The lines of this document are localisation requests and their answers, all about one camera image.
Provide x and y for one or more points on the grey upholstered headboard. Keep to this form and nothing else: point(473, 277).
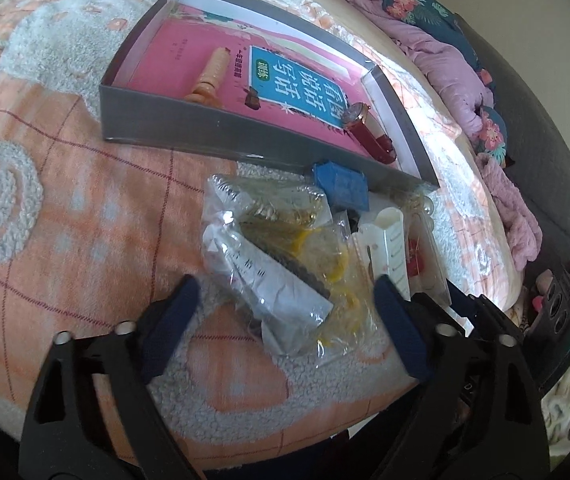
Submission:
point(540, 135)

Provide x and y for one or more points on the grey cardboard box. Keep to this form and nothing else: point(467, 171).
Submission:
point(175, 125)

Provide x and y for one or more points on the clear bag with white paper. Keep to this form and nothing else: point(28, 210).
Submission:
point(270, 280)

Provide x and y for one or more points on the pink quilt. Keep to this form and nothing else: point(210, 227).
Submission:
point(445, 60)

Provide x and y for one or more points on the orange spiral hair clip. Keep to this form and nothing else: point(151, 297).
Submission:
point(212, 77)

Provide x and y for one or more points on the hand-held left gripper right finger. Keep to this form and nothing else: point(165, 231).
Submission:
point(400, 330)

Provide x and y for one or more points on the white hair claw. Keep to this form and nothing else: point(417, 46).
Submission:
point(387, 245)

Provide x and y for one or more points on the dark floral pillow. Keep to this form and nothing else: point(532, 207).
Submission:
point(405, 0)

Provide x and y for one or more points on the pink book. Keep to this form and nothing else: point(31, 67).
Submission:
point(180, 55)

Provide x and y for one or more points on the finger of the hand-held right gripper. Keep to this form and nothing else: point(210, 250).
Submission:
point(459, 305)

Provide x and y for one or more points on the orange and white fleece blanket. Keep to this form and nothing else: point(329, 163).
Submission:
point(90, 210)

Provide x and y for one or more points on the small blue plastic box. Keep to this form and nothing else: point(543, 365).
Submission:
point(342, 185)

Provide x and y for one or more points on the clear bag with yellow bangles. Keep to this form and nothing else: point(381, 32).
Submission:
point(337, 270)

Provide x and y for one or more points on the white earring card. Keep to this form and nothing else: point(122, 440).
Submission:
point(427, 270)

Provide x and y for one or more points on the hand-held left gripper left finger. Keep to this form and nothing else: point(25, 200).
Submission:
point(175, 320)

